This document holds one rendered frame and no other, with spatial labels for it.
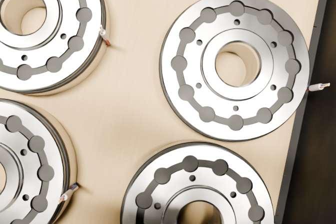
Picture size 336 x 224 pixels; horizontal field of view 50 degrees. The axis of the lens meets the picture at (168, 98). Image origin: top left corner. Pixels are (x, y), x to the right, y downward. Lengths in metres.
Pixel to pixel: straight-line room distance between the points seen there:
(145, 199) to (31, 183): 0.07
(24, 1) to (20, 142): 0.10
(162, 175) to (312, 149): 0.11
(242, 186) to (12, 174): 0.15
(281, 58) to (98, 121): 0.14
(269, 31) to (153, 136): 0.11
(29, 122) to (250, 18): 0.16
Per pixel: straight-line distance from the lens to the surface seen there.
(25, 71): 0.26
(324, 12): 0.31
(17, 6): 0.28
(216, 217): 0.27
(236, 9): 0.26
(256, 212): 0.26
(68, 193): 0.24
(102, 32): 0.23
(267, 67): 0.25
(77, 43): 0.25
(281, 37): 0.26
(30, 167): 0.25
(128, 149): 0.27
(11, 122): 0.26
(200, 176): 0.24
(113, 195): 0.28
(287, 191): 0.30
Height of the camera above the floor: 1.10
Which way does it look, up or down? 87 degrees down
